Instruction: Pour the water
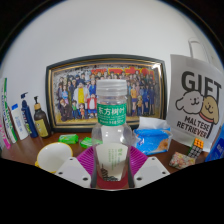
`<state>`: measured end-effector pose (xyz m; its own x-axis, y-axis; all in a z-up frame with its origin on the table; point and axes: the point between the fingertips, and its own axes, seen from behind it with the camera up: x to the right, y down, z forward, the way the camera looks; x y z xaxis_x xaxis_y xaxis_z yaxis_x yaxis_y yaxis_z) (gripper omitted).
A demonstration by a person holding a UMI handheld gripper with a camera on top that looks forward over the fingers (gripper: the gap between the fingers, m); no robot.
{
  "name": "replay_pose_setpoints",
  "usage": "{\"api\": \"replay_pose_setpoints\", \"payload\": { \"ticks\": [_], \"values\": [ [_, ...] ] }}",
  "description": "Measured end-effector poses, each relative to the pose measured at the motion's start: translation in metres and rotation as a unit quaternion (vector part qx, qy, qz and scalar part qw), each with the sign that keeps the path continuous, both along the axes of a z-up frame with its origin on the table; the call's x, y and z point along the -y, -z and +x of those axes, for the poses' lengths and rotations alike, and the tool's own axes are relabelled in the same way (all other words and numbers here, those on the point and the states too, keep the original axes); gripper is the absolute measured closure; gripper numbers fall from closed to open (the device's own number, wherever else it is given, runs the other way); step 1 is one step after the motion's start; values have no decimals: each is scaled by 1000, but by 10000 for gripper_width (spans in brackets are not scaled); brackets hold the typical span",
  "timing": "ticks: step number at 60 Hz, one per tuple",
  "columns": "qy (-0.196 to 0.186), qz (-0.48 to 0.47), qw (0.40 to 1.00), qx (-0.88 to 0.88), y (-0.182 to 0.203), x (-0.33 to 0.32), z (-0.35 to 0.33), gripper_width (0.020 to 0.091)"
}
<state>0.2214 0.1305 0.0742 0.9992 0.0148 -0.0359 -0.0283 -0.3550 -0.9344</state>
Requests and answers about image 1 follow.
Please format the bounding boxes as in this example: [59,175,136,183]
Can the framed group photo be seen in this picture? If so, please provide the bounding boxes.
[45,54,167,133]

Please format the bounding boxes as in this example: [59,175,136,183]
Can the blue detergent bottle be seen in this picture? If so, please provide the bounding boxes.
[204,124,224,163]

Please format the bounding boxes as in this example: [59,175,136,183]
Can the white printed paper gift bag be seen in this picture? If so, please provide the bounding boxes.
[165,38,224,153]

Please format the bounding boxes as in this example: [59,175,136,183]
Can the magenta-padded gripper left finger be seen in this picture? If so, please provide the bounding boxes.
[53,145,96,188]

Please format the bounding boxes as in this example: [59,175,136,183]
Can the flat round red coaster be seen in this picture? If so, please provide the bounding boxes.
[95,173,130,190]

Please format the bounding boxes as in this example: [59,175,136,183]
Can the small patterned packet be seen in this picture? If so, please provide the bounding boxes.
[168,151,197,170]

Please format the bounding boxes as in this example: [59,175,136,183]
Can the brown yellow-labelled pump bottle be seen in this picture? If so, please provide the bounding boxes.
[33,95,52,139]

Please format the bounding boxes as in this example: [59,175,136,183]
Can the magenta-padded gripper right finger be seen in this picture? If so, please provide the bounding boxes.
[128,145,170,188]

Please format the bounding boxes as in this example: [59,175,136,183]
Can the white mug with yellow handle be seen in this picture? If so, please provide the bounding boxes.
[34,141,74,174]

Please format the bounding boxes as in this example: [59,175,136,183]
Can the white blue-capped lotion bottle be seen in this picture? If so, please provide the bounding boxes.
[10,103,30,141]

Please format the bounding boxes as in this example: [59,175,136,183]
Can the clear green-labelled water bottle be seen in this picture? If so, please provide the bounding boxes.
[90,78,135,189]

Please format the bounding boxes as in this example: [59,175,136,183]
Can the colourful puzzle cube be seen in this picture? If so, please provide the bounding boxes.
[187,137,205,158]

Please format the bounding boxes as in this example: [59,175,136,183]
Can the dark blue pump bottle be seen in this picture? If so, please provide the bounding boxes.
[20,92,39,139]

